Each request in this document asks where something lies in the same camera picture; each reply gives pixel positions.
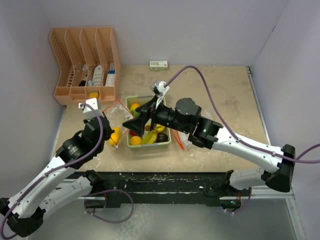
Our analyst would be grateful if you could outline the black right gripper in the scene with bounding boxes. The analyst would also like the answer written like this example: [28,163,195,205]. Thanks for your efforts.
[123,94,190,136]

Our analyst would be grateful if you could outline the yellow star fruit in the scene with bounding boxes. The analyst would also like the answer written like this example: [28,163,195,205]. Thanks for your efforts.
[142,131,158,145]

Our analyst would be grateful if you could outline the yellow mango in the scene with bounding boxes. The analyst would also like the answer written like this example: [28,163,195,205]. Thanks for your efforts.
[108,127,122,147]

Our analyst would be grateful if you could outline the clear zip bag orange zipper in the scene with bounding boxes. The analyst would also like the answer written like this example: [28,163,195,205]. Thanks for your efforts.
[104,99,133,150]

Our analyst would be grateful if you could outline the yellow banana bunch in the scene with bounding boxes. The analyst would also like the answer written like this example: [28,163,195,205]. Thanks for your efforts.
[144,124,165,134]

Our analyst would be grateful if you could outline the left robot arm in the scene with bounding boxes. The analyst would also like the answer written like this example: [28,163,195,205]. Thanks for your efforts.
[0,107,114,240]

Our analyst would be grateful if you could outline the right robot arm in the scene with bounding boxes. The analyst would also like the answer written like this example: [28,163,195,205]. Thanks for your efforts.
[136,98,295,196]

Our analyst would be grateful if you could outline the clear zip bag on table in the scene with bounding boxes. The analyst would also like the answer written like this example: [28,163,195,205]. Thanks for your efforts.
[169,107,215,150]

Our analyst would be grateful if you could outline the red apple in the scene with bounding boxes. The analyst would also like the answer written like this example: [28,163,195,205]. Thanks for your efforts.
[129,130,137,136]

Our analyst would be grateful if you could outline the orange fruit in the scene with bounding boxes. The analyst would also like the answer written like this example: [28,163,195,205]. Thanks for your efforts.
[129,136,142,146]

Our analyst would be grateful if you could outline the green orange mango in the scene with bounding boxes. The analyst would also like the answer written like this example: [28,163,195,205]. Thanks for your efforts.
[129,102,141,116]

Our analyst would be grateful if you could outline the pale green plastic basket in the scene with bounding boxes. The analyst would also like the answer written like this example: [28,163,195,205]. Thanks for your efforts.
[125,95,172,151]

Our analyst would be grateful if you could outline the dark purple mangosteen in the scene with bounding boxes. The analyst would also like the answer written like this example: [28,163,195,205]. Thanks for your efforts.
[156,132,169,143]

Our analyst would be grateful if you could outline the yellow block in organizer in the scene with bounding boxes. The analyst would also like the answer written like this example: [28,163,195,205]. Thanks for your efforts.
[89,92,99,99]

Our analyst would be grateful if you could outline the white blue items in organizer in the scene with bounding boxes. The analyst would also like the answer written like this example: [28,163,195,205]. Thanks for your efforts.
[67,62,116,87]

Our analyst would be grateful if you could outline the small white green box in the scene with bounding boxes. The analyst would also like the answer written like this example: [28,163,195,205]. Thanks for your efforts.
[149,60,168,71]

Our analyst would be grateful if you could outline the pink desk file organizer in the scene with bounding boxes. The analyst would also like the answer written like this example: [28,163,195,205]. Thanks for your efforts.
[49,27,121,106]

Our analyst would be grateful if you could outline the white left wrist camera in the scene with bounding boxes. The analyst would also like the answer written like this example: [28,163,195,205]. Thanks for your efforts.
[78,97,104,121]

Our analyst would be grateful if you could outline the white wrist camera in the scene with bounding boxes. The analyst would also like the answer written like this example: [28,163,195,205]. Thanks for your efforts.
[150,80,170,99]
[78,97,104,121]

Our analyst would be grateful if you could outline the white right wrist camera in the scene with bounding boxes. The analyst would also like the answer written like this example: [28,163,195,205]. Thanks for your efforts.
[150,80,170,99]

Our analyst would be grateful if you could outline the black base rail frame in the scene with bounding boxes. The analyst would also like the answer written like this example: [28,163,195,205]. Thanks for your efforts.
[62,171,293,208]

